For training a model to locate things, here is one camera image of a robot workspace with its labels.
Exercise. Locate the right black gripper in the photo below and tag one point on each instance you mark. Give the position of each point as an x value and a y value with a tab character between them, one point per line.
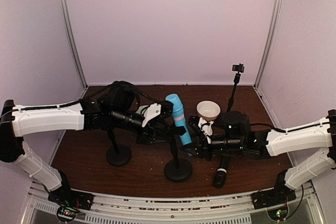
202	146

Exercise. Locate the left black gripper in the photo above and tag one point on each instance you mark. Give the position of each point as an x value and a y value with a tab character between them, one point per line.
150	132

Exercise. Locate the blue toy microphone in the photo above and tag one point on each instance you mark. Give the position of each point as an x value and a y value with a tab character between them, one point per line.
179	117

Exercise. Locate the tall black microphone stand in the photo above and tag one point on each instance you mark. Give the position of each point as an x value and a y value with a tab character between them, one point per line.
178	169

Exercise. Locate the black handheld microphone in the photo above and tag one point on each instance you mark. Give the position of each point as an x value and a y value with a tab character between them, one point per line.
221	173

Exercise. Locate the short black microphone stand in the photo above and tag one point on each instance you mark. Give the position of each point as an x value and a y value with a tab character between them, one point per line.
117	155

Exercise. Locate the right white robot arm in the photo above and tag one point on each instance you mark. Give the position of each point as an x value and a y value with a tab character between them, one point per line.
231	134

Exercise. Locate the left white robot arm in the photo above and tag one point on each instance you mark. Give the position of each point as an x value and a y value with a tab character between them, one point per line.
123	106

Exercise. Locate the thin black stand with clip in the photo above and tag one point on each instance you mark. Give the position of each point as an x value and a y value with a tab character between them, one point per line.
239	69

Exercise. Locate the light teal bowl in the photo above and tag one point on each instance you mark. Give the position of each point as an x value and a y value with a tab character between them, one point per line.
142	110

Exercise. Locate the white bowl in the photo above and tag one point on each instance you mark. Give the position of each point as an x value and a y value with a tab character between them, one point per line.
208	110

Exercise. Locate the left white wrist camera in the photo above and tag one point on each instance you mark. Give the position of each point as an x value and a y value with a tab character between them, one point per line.
155	109

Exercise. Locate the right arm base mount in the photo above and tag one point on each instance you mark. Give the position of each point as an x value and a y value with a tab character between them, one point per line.
275	199

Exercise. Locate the front aluminium rail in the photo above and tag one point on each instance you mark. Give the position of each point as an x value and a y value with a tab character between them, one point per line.
234	208

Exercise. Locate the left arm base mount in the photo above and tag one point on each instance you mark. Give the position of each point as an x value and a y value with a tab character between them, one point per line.
70	201

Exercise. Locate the left aluminium frame post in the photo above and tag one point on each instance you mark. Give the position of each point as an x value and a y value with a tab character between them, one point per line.
72	43

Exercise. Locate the aluminium frame post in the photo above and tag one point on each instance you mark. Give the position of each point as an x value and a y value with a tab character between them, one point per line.
269	41
72	43

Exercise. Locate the right aluminium frame post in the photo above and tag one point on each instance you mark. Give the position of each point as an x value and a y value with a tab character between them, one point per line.
269	41

